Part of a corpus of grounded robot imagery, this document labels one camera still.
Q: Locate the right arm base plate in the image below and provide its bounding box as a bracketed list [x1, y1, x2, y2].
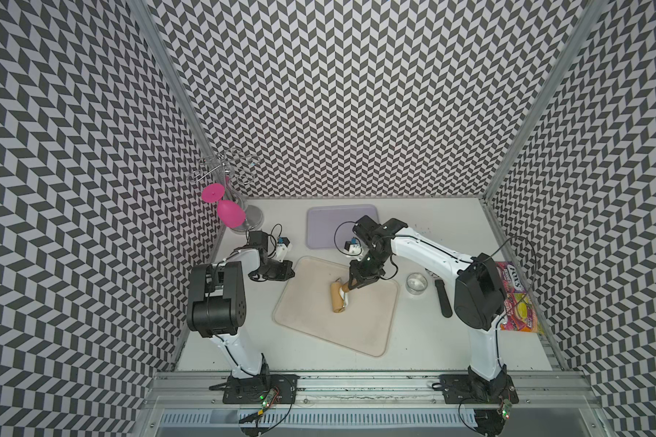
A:
[438, 371, 519, 405]

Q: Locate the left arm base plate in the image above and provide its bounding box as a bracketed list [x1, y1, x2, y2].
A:
[222, 374, 299, 405]

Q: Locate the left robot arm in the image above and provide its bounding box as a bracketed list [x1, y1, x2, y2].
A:
[186, 231, 295, 386]

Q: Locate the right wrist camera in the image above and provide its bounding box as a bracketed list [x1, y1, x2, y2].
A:
[344, 238, 363, 257]

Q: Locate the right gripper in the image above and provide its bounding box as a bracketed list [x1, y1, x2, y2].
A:
[348, 248, 389, 291]

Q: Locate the round metal cutter ring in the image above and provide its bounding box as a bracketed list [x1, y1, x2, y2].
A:
[405, 272, 428, 297]

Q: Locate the wooden dough roller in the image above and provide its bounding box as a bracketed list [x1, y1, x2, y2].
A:
[330, 279, 351, 313]

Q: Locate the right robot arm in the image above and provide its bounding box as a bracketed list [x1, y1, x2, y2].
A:
[332, 216, 507, 382]

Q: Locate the colourful candy bag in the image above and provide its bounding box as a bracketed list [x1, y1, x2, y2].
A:
[496, 261, 544, 334]

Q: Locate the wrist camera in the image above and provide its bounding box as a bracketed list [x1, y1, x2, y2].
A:
[344, 238, 363, 257]
[274, 237, 291, 262]

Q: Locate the pink wine glass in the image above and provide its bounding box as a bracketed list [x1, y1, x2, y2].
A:
[202, 183, 246, 228]

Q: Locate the beige plastic tray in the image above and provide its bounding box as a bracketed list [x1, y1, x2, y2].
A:
[273, 256, 399, 357]

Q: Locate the black handled metal spatula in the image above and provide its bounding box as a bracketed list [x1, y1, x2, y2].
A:
[426, 269, 454, 319]

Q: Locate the purple plastic tray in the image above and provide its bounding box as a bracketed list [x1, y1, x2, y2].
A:
[305, 204, 379, 249]

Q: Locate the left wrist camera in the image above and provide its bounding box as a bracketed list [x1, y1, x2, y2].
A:
[274, 237, 291, 262]

